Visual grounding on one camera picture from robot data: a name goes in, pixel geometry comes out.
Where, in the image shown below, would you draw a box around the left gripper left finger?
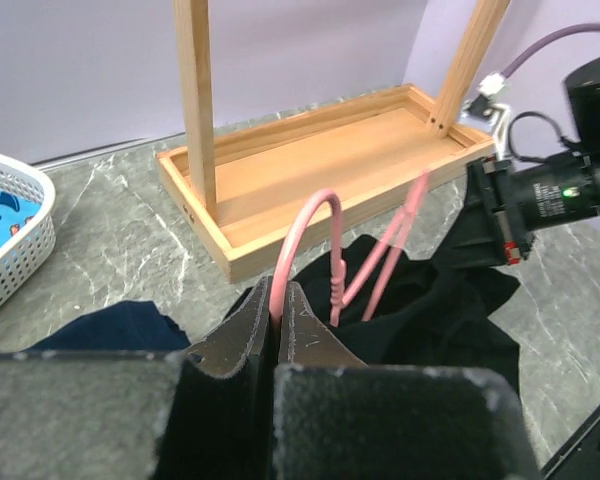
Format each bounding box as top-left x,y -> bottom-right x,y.
154,277 -> 274,479

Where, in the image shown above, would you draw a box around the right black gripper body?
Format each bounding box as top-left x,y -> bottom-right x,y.
464,152 -> 600,268

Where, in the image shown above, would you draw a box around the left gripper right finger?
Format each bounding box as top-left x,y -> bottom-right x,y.
278,282 -> 367,368

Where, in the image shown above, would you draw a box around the pink wire hanger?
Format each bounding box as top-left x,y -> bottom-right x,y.
269,171 -> 428,327

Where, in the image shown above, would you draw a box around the black t shirt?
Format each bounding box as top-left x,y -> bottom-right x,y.
224,192 -> 524,401

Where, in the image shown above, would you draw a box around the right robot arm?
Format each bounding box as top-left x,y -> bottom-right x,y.
436,57 -> 600,269

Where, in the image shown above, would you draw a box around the navy blue garment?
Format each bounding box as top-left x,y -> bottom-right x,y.
27,301 -> 191,352

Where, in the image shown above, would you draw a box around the wooden clothes rack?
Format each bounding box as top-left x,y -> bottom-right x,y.
157,1 -> 508,283

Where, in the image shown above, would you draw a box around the white plastic basket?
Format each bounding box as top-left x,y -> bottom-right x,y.
0,154 -> 56,307

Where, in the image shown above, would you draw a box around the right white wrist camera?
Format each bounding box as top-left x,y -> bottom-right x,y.
458,72 -> 512,159

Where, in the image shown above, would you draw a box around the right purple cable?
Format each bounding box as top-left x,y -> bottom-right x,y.
499,22 -> 600,81

